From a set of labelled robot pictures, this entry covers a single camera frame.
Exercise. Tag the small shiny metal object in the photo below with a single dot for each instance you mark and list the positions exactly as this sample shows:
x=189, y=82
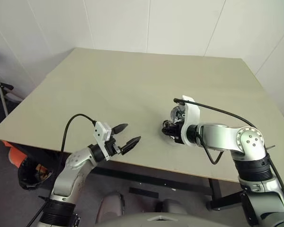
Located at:
x=176, y=112

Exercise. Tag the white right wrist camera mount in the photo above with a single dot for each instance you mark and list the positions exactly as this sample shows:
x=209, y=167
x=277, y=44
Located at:
x=192, y=113

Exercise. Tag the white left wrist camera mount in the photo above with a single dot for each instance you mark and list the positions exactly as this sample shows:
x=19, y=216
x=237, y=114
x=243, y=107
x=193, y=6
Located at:
x=100, y=131

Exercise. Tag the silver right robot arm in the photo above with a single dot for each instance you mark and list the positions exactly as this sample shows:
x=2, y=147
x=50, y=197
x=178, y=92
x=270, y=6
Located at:
x=217, y=136

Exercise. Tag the black folded equipment frame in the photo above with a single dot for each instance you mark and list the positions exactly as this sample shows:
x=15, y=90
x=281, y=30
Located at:
x=7, y=86

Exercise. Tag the orange object on floor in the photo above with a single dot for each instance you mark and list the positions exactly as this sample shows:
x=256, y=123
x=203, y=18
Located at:
x=15, y=157

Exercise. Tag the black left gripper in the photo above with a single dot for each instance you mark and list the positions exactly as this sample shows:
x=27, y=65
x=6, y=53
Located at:
x=111, y=149

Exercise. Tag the black waste bin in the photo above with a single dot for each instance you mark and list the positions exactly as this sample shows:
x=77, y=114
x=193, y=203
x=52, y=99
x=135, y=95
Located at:
x=26, y=179

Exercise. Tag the grey robot torso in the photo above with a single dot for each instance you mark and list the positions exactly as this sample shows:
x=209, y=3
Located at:
x=180, y=221

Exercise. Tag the black table frame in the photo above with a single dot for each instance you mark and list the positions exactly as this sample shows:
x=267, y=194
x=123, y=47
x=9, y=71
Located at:
x=144, y=176

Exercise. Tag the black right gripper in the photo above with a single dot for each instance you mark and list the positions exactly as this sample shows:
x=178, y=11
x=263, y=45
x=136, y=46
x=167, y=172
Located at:
x=179, y=137

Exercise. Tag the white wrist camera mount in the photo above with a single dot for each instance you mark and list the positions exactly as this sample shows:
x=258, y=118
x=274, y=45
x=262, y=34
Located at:
x=192, y=113
x=100, y=131

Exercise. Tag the grey rounded robot leg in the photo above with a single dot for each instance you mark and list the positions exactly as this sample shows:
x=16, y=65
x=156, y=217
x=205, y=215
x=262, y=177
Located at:
x=110, y=204

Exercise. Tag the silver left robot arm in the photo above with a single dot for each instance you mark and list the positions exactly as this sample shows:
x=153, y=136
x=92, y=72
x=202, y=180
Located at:
x=75, y=160

